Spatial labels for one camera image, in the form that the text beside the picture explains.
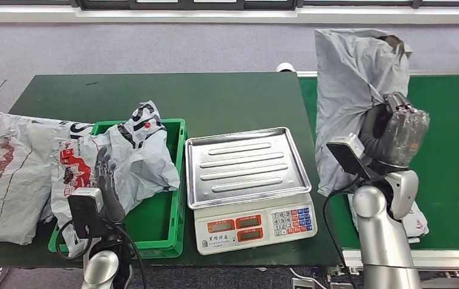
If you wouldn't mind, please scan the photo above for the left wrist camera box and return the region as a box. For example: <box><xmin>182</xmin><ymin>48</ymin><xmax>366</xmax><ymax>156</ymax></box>
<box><xmin>67</xmin><ymin>187</ymin><xmax>105</xmax><ymax>240</ymax></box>

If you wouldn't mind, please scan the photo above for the green plastic crate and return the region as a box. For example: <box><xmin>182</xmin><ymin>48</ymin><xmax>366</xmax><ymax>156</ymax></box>
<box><xmin>48</xmin><ymin>118</ymin><xmax>188</xmax><ymax>260</ymax></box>

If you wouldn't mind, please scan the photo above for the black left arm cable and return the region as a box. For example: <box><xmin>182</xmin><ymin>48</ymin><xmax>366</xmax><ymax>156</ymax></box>
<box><xmin>55</xmin><ymin>219</ymin><xmax>147</xmax><ymax>289</ymax></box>

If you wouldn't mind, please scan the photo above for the green conveyor belt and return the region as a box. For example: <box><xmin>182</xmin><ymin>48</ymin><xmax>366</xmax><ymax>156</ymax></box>
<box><xmin>297</xmin><ymin>70</ymin><xmax>459</xmax><ymax>276</ymax></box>

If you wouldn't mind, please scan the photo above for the white cable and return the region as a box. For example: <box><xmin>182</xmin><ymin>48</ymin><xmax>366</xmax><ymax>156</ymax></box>
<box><xmin>290</xmin><ymin>267</ymin><xmax>325</xmax><ymax>289</ymax></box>

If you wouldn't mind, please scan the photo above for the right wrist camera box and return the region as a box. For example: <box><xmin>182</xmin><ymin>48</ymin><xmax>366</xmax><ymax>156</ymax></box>
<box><xmin>325</xmin><ymin>133</ymin><xmax>377</xmax><ymax>182</ymax></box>

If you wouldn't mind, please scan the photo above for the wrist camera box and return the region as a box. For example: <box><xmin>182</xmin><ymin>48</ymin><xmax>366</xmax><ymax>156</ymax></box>
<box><xmin>325</xmin><ymin>133</ymin><xmax>377</xmax><ymax>182</ymax></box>
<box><xmin>67</xmin><ymin>187</ymin><xmax>105</xmax><ymax>240</ymax></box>

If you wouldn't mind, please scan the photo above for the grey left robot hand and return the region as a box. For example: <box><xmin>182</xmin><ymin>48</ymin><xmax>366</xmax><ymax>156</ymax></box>
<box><xmin>93</xmin><ymin>146</ymin><xmax>126</xmax><ymax>224</ymax></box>

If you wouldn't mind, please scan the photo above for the large grey parcel red print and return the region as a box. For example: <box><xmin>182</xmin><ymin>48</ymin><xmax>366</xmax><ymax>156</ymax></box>
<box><xmin>0</xmin><ymin>112</ymin><xmax>75</xmax><ymax>246</ymax></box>

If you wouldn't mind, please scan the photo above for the white scale with steel tray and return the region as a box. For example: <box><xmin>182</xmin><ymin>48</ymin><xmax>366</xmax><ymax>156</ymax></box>
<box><xmin>185</xmin><ymin>126</ymin><xmax>318</xmax><ymax>256</ymax></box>

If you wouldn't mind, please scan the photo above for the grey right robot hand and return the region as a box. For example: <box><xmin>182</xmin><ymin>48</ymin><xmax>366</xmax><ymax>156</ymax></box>
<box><xmin>359</xmin><ymin>92</ymin><xmax>431</xmax><ymax>170</ymax></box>

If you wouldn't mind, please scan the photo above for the white window sill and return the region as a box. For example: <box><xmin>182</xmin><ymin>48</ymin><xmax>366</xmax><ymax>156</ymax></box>
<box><xmin>0</xmin><ymin>4</ymin><xmax>459</xmax><ymax>25</ymax></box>

